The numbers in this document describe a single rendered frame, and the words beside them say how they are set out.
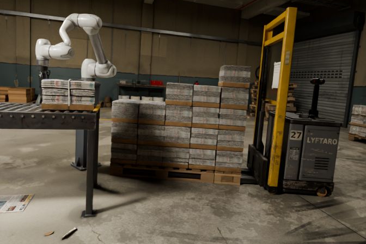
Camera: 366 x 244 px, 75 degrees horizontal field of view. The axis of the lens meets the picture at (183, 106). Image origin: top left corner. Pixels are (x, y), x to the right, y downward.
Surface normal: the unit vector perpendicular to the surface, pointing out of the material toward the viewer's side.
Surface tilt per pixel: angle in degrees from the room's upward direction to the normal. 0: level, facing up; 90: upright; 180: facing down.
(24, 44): 90
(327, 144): 90
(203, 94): 90
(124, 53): 90
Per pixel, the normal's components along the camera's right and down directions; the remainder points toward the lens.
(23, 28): 0.27, 0.11
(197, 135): -0.04, 0.09
